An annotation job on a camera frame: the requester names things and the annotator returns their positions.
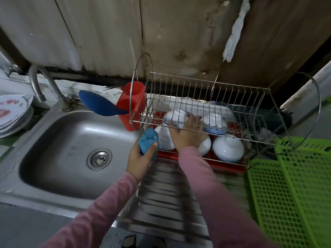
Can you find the floral plate stack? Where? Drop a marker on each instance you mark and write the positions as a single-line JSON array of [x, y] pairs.
[[27, 124]]

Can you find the person's right leg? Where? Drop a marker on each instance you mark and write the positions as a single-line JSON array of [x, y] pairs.
[[154, 242]]

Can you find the stainless steel sink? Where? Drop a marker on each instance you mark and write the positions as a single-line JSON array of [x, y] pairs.
[[57, 152]]

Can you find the person's right forearm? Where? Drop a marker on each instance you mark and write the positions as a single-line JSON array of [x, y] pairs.
[[227, 204]]

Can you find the person's left hand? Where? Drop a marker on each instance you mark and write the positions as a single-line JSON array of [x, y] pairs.
[[138, 162]]

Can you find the blue rice paddle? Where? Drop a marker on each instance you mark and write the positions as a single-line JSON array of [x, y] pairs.
[[101, 103]]

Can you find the red plastic cutlery cup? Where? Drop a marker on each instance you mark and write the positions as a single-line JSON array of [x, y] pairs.
[[133, 103]]

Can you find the chrome faucet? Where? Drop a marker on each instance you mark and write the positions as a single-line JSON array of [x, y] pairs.
[[39, 82]]

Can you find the person's leg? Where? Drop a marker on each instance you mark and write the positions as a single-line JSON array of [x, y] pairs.
[[154, 242], [128, 241]]

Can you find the weathered wooden board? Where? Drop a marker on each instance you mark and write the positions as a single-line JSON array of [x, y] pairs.
[[129, 28]]

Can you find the green plastic shelf rack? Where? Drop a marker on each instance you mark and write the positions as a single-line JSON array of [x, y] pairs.
[[289, 198]]

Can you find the white hanging cloth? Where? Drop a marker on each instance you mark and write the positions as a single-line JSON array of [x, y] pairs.
[[235, 28]]

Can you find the person's right hand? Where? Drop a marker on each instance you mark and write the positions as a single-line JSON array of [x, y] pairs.
[[189, 134]]

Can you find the person's left leg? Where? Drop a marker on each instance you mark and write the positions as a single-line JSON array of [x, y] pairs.
[[128, 241]]

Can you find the green checkered tile countertop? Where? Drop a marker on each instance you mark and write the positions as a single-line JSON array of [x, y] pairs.
[[5, 141]]

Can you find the blue cleaning cloth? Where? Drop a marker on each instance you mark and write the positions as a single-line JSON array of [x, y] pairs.
[[148, 139]]

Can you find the person's left forearm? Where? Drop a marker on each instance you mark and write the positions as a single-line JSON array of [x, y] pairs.
[[88, 219]]

